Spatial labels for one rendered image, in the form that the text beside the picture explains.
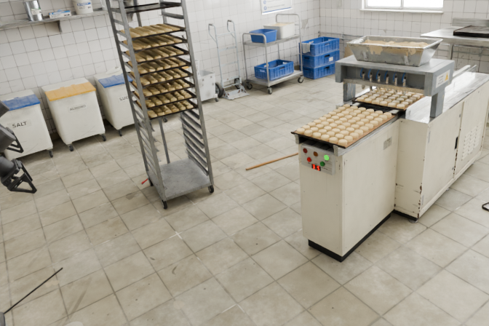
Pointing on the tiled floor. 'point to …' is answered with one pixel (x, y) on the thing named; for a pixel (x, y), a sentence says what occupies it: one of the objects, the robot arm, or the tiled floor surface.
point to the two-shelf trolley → (279, 58)
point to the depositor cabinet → (438, 146)
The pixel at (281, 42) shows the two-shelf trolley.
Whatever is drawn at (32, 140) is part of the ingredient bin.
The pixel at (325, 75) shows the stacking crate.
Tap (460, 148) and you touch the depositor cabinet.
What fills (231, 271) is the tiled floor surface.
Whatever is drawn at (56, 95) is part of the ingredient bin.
